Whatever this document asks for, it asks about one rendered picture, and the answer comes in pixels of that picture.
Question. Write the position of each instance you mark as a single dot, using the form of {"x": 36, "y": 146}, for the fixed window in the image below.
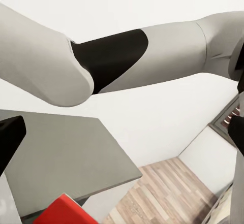
{"x": 221, "y": 123}

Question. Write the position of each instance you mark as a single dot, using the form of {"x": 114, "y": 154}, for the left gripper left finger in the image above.
{"x": 12, "y": 132}

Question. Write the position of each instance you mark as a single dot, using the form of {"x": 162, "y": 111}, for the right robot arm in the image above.
{"x": 51, "y": 66}

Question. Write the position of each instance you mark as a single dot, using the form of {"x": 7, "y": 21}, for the desk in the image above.
{"x": 69, "y": 154}

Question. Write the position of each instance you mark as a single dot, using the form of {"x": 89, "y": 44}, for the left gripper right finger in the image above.
{"x": 236, "y": 132}

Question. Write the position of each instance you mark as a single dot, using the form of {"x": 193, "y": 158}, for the swivel chair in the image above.
{"x": 64, "y": 210}

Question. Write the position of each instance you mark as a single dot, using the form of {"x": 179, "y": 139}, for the bed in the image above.
{"x": 221, "y": 209}

